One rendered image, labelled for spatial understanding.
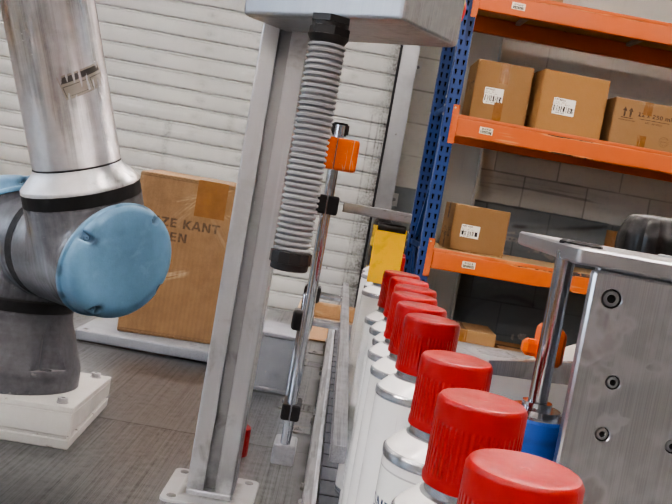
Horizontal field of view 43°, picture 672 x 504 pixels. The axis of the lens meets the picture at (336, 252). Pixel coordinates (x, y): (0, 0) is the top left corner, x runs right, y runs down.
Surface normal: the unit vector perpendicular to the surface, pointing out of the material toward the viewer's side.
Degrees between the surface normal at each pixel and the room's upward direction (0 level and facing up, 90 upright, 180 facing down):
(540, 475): 3
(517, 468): 3
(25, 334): 70
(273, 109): 90
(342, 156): 90
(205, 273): 90
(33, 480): 0
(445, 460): 90
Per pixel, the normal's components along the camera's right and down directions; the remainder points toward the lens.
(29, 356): 0.56, -0.19
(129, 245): 0.71, 0.26
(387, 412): -0.66, -0.06
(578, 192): 0.03, 0.08
